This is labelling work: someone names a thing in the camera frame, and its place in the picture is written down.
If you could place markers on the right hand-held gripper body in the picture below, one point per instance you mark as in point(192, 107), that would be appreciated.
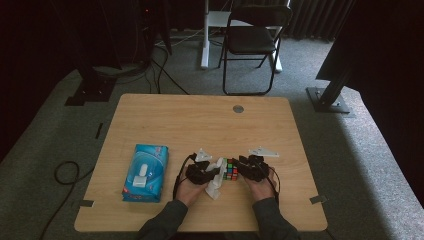
point(256, 168)

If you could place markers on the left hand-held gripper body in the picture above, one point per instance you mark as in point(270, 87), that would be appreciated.
point(197, 171)

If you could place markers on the multicoloured puzzle cube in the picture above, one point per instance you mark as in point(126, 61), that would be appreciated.
point(230, 169)

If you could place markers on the white tissue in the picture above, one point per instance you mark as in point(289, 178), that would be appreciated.
point(216, 185)

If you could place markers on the blue tissue packet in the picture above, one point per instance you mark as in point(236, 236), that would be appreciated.
point(146, 173)

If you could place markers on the person's right hand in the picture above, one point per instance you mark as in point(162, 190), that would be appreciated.
point(261, 190)

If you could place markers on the person's left hand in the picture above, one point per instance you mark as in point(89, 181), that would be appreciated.
point(188, 193)

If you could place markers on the grey round table grommet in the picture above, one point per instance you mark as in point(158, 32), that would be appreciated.
point(238, 109)

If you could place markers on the grey tape piece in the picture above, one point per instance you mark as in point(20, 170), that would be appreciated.
point(318, 199)
point(86, 203)

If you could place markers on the black tape strip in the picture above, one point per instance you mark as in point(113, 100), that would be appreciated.
point(99, 130)

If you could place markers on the black metal stand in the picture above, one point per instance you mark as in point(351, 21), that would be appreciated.
point(333, 90)

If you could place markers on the black folding chair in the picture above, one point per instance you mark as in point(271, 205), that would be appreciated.
point(251, 40)

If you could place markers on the dark curtain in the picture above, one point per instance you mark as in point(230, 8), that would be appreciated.
point(316, 18)

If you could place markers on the white desk frame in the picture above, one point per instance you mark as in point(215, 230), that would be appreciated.
point(208, 33)

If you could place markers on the black stand with base plate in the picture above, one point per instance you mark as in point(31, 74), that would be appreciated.
point(93, 86)

